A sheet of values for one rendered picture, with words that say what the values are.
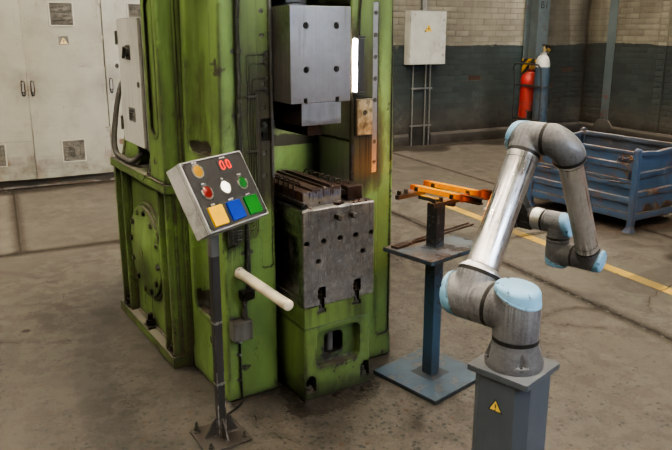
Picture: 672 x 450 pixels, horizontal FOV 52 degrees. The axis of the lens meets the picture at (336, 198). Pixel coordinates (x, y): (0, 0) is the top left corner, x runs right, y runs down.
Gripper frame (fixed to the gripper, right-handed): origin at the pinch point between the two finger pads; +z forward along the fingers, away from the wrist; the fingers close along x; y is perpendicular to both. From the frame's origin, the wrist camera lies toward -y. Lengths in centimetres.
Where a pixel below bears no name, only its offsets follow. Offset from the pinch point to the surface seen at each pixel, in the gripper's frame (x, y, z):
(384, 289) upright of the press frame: -1, 57, 63
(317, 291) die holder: -57, 40, 51
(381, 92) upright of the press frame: -5, -44, 63
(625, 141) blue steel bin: 397, 30, 131
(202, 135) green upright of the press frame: -78, -25, 108
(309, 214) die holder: -61, 4, 51
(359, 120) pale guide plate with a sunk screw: -20, -32, 63
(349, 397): -45, 94, 43
